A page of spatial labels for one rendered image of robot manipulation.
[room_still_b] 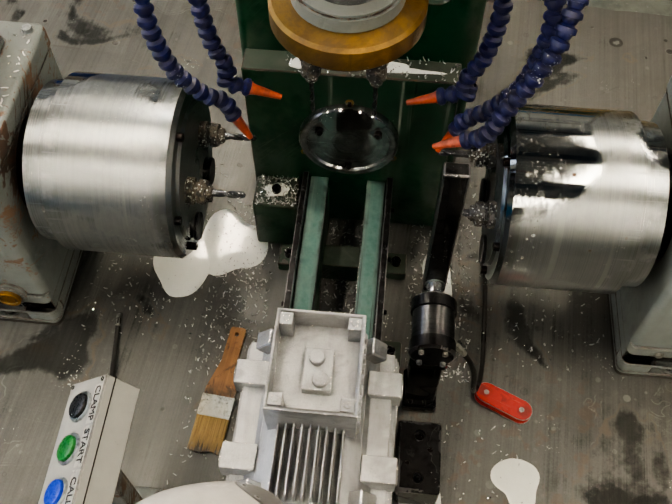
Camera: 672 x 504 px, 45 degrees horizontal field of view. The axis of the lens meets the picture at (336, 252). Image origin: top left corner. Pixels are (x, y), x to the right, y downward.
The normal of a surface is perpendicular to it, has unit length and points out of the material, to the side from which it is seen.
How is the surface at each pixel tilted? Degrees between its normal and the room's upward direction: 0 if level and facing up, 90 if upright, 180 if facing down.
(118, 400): 50
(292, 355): 0
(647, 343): 90
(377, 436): 0
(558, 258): 73
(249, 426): 0
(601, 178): 24
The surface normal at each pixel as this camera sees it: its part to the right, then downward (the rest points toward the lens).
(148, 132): -0.03, -0.26
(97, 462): 0.77, -0.28
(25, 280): -0.10, 0.84
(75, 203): -0.08, 0.49
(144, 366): 0.00, -0.53
